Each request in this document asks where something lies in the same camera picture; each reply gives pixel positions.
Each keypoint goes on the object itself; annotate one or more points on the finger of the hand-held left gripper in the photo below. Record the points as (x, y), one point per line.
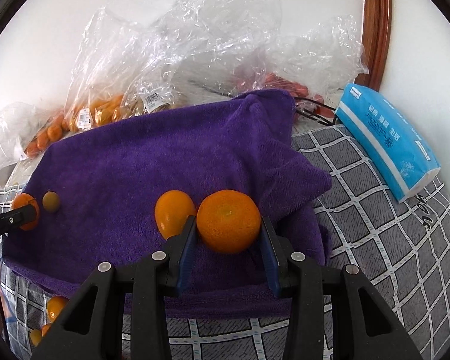
(14, 219)

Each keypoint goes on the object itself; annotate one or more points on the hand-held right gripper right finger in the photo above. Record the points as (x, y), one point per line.
(270, 258)

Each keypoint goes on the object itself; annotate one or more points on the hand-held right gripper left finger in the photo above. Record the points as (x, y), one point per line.
(185, 255)

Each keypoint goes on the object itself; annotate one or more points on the yellow-orange oval citrus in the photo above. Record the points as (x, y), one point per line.
(172, 210)

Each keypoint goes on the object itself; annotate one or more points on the purple towel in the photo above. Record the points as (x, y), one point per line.
(116, 157)

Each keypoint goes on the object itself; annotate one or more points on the grey checkered blanket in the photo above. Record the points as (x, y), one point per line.
(360, 251)

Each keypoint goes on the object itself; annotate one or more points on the clear bag of mandarins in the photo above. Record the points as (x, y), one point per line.
(22, 123)

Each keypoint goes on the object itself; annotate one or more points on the clear bag of kumquats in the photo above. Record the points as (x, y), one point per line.
(97, 82)

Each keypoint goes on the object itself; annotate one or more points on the blue tissue pack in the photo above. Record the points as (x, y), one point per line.
(382, 135)

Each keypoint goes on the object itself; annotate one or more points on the clear bag of red tomatoes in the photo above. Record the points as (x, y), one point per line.
(315, 56)

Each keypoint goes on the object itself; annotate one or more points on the crumpled clear plastic bag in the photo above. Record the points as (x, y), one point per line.
(195, 45)

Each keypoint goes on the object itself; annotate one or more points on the brown wooden door frame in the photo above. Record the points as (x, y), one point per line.
(379, 26)

